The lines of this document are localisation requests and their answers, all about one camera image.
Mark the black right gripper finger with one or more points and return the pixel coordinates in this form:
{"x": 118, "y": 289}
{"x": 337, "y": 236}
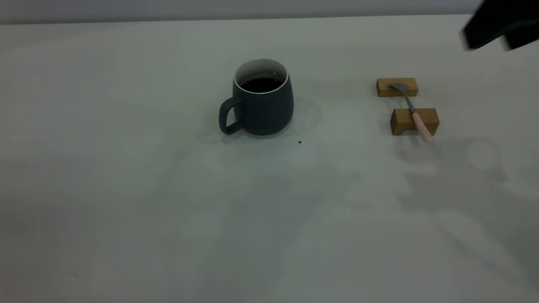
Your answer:
{"x": 492, "y": 23}
{"x": 524, "y": 38}

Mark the dark grey ceramic mug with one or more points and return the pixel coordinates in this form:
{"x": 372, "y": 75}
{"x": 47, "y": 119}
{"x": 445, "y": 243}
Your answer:
{"x": 263, "y": 113}

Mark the flat rectangular wooden block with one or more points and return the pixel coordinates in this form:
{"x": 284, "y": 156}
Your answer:
{"x": 385, "y": 87}

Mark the arched wooden block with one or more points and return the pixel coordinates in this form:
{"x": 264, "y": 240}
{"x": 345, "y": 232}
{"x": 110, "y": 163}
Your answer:
{"x": 402, "y": 120}

